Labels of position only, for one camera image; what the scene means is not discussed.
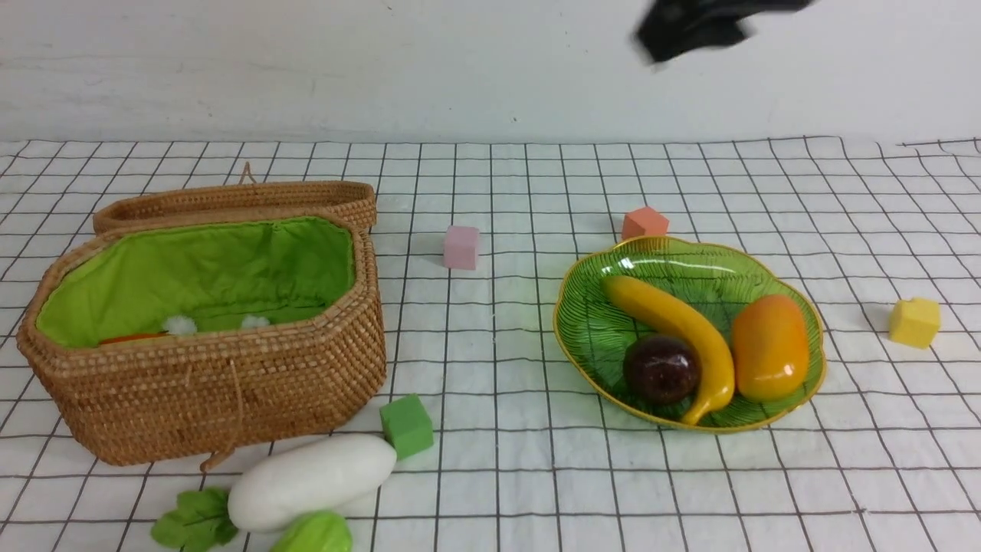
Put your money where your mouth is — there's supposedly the white radish with leaves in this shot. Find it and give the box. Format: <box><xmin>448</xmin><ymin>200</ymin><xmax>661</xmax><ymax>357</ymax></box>
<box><xmin>150</xmin><ymin>434</ymin><xmax>397</xmax><ymax>551</ymax></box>

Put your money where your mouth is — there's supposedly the dark purple passion fruit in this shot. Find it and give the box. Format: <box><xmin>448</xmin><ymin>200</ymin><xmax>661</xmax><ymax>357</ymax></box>
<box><xmin>622</xmin><ymin>334</ymin><xmax>702</xmax><ymax>406</ymax></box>

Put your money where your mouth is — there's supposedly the green foam cube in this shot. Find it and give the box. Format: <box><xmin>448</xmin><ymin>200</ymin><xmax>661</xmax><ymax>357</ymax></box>
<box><xmin>379</xmin><ymin>393</ymin><xmax>435</xmax><ymax>461</ymax></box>

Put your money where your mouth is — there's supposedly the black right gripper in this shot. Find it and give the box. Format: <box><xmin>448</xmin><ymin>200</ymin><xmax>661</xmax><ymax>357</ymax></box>
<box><xmin>635</xmin><ymin>1</ymin><xmax>812</xmax><ymax>64</ymax></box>

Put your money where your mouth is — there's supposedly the woven wicker basket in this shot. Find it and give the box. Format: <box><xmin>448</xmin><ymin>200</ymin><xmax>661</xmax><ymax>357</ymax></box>
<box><xmin>15</xmin><ymin>209</ymin><xmax>388</xmax><ymax>472</ymax></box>

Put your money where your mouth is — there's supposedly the yellow banana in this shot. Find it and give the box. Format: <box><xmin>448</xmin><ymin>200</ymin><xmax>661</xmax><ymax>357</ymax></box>
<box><xmin>600</xmin><ymin>275</ymin><xmax>735</xmax><ymax>427</ymax></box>

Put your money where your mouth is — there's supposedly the orange carrot with leaves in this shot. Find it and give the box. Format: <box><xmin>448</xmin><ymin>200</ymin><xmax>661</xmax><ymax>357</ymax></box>
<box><xmin>99</xmin><ymin>332</ymin><xmax>168</xmax><ymax>346</ymax></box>

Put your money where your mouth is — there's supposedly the wicker basket lid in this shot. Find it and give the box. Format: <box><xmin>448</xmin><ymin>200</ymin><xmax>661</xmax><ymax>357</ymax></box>
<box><xmin>92</xmin><ymin>163</ymin><xmax>377</xmax><ymax>235</ymax></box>

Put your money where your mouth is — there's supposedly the green glass leaf plate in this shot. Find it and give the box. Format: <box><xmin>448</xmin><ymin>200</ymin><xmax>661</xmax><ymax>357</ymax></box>
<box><xmin>553</xmin><ymin>235</ymin><xmax>827</xmax><ymax>434</ymax></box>

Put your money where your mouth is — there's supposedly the orange yellow mango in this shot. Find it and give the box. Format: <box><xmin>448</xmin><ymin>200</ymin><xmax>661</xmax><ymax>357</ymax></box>
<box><xmin>731</xmin><ymin>294</ymin><xmax>810</xmax><ymax>403</ymax></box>

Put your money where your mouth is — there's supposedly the white grid tablecloth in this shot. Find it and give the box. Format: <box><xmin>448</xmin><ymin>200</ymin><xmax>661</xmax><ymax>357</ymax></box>
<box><xmin>1</xmin><ymin>137</ymin><xmax>980</xmax><ymax>551</ymax></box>

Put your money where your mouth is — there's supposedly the pink foam cube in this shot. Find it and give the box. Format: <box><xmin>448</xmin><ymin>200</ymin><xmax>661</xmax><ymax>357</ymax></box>
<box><xmin>442</xmin><ymin>225</ymin><xmax>481</xmax><ymax>271</ymax></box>

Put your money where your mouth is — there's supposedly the yellow foam cube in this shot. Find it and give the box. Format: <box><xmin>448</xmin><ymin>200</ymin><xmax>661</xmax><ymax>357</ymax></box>
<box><xmin>887</xmin><ymin>297</ymin><xmax>941</xmax><ymax>350</ymax></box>

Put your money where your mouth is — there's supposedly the orange foam cube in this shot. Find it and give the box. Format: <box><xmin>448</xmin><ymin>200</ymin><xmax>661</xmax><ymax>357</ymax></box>
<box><xmin>620</xmin><ymin>205</ymin><xmax>670</xmax><ymax>242</ymax></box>

